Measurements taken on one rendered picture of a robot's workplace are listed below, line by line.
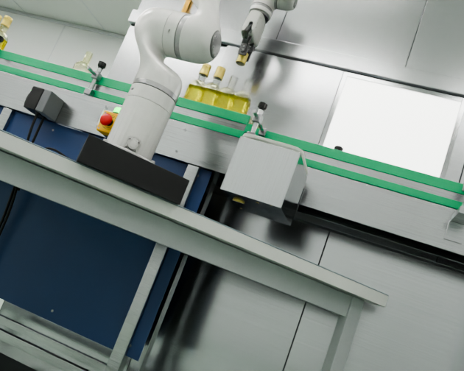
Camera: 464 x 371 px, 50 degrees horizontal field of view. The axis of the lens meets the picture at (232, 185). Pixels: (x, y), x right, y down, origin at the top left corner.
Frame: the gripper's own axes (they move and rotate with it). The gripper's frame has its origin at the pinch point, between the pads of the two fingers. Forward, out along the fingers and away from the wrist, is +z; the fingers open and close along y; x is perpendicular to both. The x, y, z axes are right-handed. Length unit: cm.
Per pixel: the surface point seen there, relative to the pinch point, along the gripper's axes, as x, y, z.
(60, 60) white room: -341, -307, -101
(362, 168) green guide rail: 52, 4, 32
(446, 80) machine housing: 69, -13, -13
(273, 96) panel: 12.3, -11.8, 8.4
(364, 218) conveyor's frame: 58, 6, 47
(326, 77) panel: 28.9, -11.9, -3.6
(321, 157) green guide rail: 39, 4, 32
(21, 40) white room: -407, -307, -114
